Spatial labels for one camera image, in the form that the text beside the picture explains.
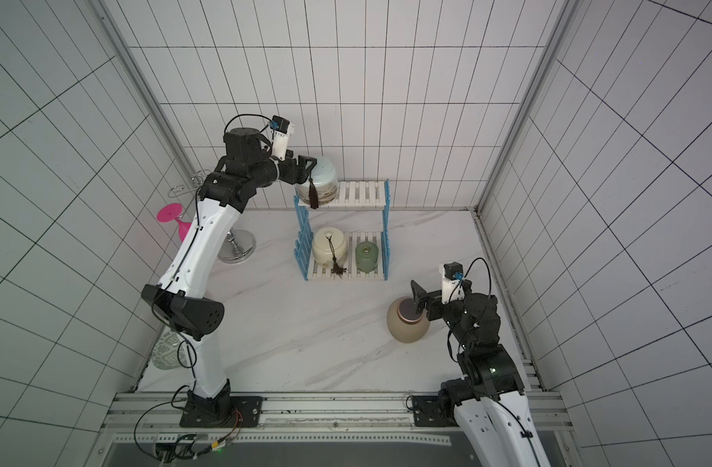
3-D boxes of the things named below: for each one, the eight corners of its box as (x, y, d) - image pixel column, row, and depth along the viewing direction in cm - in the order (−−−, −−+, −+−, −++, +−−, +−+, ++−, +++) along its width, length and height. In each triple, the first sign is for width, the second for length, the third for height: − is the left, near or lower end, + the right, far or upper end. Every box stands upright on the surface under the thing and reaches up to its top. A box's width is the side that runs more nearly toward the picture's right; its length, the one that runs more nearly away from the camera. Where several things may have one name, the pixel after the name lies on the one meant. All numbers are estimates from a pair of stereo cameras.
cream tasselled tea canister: (316, 271, 100) (312, 251, 91) (318, 248, 107) (315, 227, 97) (347, 271, 100) (346, 251, 91) (347, 249, 107) (346, 227, 97)
